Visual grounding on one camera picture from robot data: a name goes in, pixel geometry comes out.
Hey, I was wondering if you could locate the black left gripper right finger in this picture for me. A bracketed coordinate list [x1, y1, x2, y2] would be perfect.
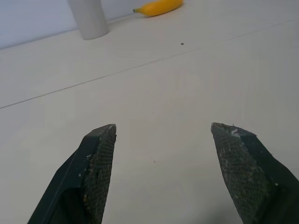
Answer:
[211, 122, 299, 224]

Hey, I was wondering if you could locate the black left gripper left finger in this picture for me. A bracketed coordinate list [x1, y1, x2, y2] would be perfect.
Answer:
[27, 124, 117, 224]

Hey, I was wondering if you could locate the yellow banana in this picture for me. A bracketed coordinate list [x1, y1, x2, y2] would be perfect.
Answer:
[133, 0, 185, 17]

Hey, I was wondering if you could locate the white cylindrical post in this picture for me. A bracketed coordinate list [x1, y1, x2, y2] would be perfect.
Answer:
[67, 0, 110, 40]

